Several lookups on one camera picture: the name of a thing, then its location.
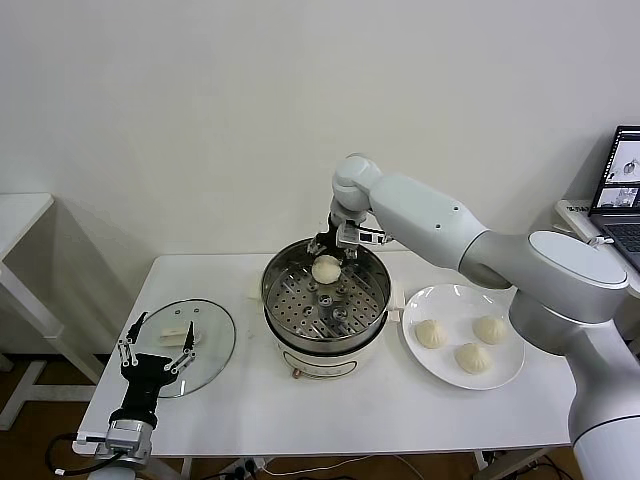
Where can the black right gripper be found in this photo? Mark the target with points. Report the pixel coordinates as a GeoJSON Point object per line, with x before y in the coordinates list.
{"type": "Point", "coordinates": [331, 237]}

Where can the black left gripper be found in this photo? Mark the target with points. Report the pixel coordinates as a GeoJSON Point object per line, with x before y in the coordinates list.
{"type": "Point", "coordinates": [145, 380]}

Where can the white steamed baozi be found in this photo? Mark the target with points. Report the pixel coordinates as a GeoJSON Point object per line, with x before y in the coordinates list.
{"type": "Point", "coordinates": [326, 270]}
{"type": "Point", "coordinates": [490, 329]}
{"type": "Point", "coordinates": [431, 334]}
{"type": "Point", "coordinates": [474, 357]}

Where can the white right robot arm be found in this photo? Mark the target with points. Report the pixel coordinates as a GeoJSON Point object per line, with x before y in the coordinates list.
{"type": "Point", "coordinates": [425, 215]}

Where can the steel perforated steamer basket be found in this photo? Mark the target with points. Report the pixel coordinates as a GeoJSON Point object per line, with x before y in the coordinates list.
{"type": "Point", "coordinates": [372, 310]}

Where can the white floor power strip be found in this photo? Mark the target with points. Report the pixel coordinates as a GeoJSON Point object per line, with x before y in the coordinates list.
{"type": "Point", "coordinates": [245, 467]}

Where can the white round plate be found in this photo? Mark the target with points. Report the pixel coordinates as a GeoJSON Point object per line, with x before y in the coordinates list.
{"type": "Point", "coordinates": [440, 370]}

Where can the white side table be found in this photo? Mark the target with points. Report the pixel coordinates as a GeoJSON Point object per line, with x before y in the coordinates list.
{"type": "Point", "coordinates": [25, 210]}

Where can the open grey laptop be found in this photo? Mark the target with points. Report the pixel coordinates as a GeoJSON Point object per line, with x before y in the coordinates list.
{"type": "Point", "coordinates": [617, 165]}

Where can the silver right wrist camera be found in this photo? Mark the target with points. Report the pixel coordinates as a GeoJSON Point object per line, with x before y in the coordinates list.
{"type": "Point", "coordinates": [360, 235]}

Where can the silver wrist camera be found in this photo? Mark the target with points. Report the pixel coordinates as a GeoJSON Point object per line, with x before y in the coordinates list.
{"type": "Point", "coordinates": [95, 442]}
{"type": "Point", "coordinates": [360, 235]}

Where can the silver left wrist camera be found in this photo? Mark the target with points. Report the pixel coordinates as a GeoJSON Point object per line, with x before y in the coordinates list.
{"type": "Point", "coordinates": [95, 442]}

